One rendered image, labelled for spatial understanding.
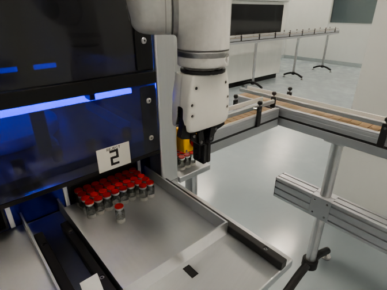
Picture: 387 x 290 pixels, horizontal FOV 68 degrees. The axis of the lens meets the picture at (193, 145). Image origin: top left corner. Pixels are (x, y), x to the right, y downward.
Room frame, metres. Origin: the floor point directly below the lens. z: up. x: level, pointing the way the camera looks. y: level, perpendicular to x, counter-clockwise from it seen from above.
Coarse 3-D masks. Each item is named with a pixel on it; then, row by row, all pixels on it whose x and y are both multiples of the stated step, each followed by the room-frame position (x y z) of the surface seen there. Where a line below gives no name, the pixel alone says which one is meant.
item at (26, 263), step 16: (0, 240) 0.48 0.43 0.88; (16, 240) 0.48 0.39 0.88; (32, 240) 0.45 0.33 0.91; (0, 256) 0.44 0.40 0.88; (16, 256) 0.44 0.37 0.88; (32, 256) 0.44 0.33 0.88; (0, 272) 0.40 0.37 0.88; (16, 272) 0.40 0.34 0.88; (32, 272) 0.40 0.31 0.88; (48, 272) 0.37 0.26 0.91; (0, 288) 0.36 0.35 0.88; (16, 288) 0.36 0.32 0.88; (32, 288) 0.36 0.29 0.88; (48, 288) 0.36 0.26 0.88
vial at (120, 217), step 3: (123, 207) 0.55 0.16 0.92; (117, 210) 0.54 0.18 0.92; (120, 210) 0.54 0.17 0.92; (123, 210) 0.55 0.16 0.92; (117, 213) 0.54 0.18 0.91; (120, 213) 0.54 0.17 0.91; (123, 213) 0.54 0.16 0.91; (117, 216) 0.54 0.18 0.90; (120, 216) 0.54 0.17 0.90; (123, 216) 0.54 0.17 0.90; (117, 219) 0.54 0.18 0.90; (120, 219) 0.54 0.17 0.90; (123, 219) 0.54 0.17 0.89; (117, 222) 0.54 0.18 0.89; (120, 222) 0.54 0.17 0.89; (123, 222) 0.54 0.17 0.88
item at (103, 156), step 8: (120, 144) 0.63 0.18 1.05; (128, 144) 0.64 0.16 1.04; (96, 152) 0.59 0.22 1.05; (104, 152) 0.60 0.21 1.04; (112, 152) 0.61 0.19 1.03; (120, 152) 0.63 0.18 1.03; (128, 152) 0.64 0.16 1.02; (104, 160) 0.60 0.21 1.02; (120, 160) 0.63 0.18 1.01; (128, 160) 0.64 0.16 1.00; (104, 168) 0.60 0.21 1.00; (112, 168) 0.61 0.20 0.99
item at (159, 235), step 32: (160, 192) 0.67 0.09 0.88; (96, 224) 0.53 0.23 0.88; (128, 224) 0.53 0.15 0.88; (160, 224) 0.53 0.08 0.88; (192, 224) 0.53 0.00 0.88; (224, 224) 0.50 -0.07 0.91; (96, 256) 0.42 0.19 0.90; (128, 256) 0.44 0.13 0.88; (160, 256) 0.44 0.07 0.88; (192, 256) 0.44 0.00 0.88; (128, 288) 0.34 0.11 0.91
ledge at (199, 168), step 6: (198, 162) 0.85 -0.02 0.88; (186, 168) 0.81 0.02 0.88; (192, 168) 0.81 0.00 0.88; (198, 168) 0.81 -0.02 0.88; (204, 168) 0.82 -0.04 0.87; (180, 174) 0.77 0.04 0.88; (186, 174) 0.77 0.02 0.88; (192, 174) 0.78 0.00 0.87; (198, 174) 0.80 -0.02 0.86; (180, 180) 0.75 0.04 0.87
